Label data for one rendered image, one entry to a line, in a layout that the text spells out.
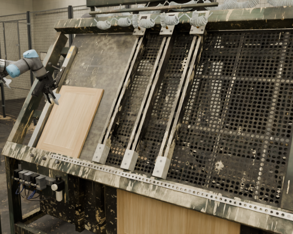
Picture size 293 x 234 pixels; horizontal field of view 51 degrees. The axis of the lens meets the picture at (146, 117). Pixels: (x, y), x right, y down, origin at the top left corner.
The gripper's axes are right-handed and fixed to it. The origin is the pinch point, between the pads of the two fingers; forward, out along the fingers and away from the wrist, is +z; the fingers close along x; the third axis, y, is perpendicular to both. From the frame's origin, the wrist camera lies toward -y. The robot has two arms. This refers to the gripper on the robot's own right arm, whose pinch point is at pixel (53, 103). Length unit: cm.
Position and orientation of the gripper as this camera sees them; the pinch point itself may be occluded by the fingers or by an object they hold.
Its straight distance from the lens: 204.1
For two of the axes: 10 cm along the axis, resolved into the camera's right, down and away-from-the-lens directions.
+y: 5.7, -5.9, 5.8
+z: 2.8, 8.0, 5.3
